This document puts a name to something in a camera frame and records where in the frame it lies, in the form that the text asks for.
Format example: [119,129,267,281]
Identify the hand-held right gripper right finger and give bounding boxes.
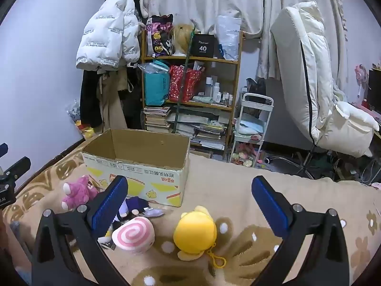
[251,175,350,286]

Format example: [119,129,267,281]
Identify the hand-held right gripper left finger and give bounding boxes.
[31,175,131,286]

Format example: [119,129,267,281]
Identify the pink plush bear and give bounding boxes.
[61,175,100,210]

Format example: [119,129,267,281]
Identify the pink white swirl roll plush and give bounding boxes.
[111,217,155,254]

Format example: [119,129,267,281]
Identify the printed cardboard box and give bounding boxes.
[82,128,191,207]

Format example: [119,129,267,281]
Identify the yellow plush with keychain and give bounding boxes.
[173,205,227,269]

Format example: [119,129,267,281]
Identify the purple plush doll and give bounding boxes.
[115,196,165,222]

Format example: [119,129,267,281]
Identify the beige printed blanket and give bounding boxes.
[0,138,381,286]

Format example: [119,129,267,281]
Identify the pile of small plush toys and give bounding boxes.
[232,143,265,166]

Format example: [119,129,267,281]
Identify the plastic bag of toys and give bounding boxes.
[66,100,96,139]

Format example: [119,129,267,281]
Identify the light blue cloth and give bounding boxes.
[238,121,264,134]

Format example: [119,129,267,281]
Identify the black hanging garment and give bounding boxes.
[117,62,146,130]
[80,68,103,128]

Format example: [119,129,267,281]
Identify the beige hanging trousers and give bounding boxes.
[98,70,128,134]

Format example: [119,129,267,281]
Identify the stack of books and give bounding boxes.
[144,106,230,151]

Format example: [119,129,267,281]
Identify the white utility cart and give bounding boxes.
[229,92,274,164]

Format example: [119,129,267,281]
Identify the dark patterned bag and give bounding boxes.
[246,77,267,94]

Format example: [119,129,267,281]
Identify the group of small bottles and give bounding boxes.
[205,77,234,105]

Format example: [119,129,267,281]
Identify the teal bag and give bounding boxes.
[138,60,171,106]

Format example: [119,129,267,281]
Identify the green pole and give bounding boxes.
[171,25,198,134]

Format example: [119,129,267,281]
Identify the red gift bag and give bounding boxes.
[169,65,206,103]

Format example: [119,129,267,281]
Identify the white mattress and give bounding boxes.
[270,1,380,179]

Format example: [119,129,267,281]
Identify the white puffer jacket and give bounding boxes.
[76,0,142,72]

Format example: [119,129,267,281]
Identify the black monitor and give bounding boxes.
[367,68,381,111]

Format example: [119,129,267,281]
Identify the pink fan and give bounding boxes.
[354,64,370,100]

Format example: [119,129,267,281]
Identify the wooden shelf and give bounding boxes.
[140,25,243,161]

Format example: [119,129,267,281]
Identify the printed tote bag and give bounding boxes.
[146,14,175,58]

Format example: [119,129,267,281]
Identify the black box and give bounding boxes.
[190,34,216,58]

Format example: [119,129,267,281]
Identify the clear plastic bag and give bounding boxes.
[215,15,241,61]

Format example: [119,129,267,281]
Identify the blonde wig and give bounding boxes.
[171,24,194,56]

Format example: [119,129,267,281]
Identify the white curtain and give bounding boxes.
[143,0,349,81]

